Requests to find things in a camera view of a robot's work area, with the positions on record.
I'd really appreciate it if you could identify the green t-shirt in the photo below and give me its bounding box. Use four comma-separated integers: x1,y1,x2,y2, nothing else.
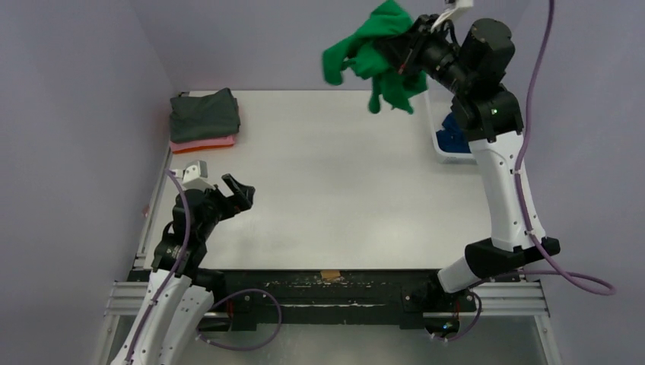
321,1,427,114

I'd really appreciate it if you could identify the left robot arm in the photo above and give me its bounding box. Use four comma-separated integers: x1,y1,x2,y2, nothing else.
112,170,256,364

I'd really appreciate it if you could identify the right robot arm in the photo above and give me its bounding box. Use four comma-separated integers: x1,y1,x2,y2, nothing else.
376,15,561,309

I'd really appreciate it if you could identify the white plastic basket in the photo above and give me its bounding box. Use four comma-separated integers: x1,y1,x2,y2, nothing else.
424,88,476,165

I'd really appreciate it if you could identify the pink folded t-shirt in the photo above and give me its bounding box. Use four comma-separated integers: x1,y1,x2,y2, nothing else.
170,135,236,147

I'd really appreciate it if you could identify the orange folded t-shirt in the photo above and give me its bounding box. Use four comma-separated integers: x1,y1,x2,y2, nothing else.
170,144,234,154

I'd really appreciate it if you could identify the dark grey folded t-shirt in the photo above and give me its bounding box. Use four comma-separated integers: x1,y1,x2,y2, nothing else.
169,87,241,144

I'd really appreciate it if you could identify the blue crumpled t-shirt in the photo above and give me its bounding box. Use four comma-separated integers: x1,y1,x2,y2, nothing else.
436,113,471,154

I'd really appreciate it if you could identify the brown tape piece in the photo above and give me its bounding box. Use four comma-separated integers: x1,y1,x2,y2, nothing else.
320,270,342,282

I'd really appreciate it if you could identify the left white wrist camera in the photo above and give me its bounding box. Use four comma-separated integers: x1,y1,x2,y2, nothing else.
182,160,210,191

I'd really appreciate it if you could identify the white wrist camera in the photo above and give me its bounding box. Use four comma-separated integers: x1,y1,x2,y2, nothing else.
431,0,475,32
182,160,210,191

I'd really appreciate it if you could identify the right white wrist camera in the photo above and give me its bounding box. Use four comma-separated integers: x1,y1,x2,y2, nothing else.
431,0,475,32

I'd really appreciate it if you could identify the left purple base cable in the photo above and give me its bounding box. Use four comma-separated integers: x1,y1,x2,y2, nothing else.
195,289,282,352

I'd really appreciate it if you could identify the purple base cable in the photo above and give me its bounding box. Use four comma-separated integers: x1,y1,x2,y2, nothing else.
429,292,483,343
195,289,282,352

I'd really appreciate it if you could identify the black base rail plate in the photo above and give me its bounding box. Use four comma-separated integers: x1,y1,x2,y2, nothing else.
126,268,521,332

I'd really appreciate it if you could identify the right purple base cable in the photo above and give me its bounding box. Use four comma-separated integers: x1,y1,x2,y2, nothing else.
429,292,483,343

